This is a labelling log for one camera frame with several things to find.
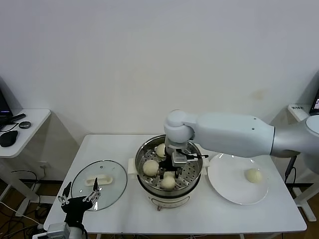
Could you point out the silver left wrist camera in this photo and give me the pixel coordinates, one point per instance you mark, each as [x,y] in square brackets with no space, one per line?
[58,229]

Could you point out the white steamed baozi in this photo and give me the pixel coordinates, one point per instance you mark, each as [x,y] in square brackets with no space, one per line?
[168,184]
[150,168]
[160,150]
[253,175]

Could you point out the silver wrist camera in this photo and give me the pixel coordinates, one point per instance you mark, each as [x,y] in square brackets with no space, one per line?
[58,229]
[179,158]

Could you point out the round black disc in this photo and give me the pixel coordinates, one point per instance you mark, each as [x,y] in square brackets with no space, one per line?
[25,125]

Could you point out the stainless steel steamer pot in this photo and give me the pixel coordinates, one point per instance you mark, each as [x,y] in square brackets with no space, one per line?
[192,174]

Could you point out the white wall outlet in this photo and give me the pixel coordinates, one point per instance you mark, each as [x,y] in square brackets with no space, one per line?
[43,165]

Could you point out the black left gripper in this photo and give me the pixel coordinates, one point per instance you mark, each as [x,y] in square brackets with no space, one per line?
[76,206]

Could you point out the glass pot lid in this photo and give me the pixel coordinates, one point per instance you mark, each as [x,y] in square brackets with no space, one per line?
[112,169]

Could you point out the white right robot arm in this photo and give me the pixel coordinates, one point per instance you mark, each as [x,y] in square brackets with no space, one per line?
[224,132]

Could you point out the white side table with mouse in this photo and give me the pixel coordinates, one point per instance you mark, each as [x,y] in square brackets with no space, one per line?
[32,134]

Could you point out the white round plate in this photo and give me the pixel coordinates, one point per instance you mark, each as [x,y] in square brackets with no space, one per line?
[231,184]

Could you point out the black computer mouse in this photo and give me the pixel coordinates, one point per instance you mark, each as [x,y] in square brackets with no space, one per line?
[8,138]

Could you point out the black laptop with purple screen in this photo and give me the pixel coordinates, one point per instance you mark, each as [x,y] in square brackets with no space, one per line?
[3,104]

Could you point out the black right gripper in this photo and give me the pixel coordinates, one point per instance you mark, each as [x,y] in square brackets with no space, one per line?
[167,166]

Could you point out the black laptop with white windows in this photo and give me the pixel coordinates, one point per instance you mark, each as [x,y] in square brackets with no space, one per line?
[315,104]

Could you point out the black remote stick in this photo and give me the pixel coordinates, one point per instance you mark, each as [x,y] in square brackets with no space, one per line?
[18,117]

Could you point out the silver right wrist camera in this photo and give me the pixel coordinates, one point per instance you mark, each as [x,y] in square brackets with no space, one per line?
[179,158]

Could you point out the white electric cooker base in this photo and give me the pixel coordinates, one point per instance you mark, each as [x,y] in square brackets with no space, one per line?
[169,199]

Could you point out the white side table with label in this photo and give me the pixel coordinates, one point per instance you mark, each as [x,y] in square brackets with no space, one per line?
[299,117]

